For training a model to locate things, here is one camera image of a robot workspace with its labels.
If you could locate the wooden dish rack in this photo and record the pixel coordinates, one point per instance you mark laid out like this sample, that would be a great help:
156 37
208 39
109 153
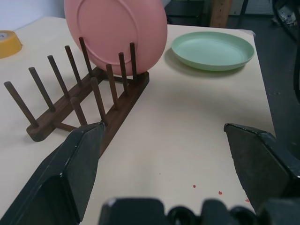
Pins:
89 98

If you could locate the green plate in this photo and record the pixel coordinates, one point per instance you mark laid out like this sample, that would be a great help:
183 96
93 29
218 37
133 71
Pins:
211 51

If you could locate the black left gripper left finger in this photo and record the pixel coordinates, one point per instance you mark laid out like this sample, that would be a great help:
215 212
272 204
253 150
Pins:
65 168

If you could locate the pink plate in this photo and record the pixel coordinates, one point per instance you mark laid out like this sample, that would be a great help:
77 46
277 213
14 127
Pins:
112 30

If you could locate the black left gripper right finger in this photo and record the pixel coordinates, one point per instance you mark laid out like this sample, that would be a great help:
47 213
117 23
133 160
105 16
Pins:
260 161

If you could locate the wooden post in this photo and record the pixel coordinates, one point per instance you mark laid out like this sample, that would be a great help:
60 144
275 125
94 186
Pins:
220 12

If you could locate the yellow tape roll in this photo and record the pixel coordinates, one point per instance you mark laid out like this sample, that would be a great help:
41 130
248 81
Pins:
7 43

